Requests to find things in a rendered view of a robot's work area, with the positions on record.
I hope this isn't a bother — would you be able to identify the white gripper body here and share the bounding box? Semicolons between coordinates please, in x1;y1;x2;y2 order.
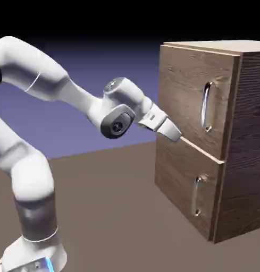
157;117;182;142

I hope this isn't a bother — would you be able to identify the large wooden cabinet door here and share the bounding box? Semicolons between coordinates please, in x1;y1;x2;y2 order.
157;44;242;160

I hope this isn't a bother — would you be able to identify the small wooden cabinet door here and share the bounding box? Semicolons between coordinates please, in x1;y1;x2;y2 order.
154;135;225;242

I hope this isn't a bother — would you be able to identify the brown wooden cabinet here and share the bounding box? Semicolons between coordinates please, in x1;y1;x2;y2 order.
154;39;260;244

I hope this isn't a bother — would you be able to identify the long curved metal handle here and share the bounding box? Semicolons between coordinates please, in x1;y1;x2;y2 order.
200;81;214;133

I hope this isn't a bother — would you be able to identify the short curved metal handle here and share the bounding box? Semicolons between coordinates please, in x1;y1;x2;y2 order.
191;174;208;217

